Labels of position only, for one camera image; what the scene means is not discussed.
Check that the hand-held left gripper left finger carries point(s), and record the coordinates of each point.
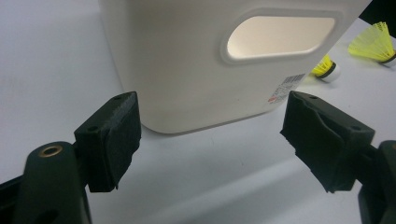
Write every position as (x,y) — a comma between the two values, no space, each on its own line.
(109,140)

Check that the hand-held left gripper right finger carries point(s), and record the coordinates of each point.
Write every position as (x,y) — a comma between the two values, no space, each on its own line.
(323,140)

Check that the yellow shuttlecock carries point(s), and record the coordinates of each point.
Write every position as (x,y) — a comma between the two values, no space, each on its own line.
(372,43)
(327,69)

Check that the white plastic bin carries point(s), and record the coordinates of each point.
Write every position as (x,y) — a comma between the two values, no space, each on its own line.
(174,62)

